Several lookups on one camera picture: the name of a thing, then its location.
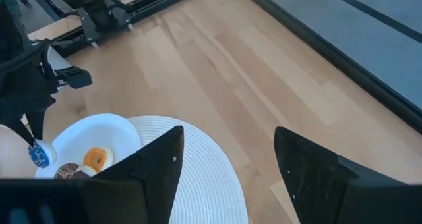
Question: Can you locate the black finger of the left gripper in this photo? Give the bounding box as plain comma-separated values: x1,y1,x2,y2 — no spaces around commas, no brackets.
26,105,47,141
5,115,36,148

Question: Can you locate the orange glazed donut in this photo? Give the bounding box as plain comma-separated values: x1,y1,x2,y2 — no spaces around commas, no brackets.
82,146,115,173

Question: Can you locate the chocolate sprinkled donut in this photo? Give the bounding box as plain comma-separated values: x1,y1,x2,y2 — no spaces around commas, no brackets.
53,162,80,180

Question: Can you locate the dark blue sprinkled donut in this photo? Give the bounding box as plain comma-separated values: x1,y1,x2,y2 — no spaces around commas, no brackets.
28,138,58,169

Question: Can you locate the white round plate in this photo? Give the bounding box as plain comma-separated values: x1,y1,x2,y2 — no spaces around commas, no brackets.
34,113,142,179

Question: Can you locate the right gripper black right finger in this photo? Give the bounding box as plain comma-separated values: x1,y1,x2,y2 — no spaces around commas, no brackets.
273,126,422,224

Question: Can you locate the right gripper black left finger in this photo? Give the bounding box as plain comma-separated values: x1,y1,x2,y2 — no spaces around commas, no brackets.
0,125,185,224

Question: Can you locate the white woven round placemat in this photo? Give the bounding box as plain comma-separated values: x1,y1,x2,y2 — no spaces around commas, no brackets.
127,115,249,224

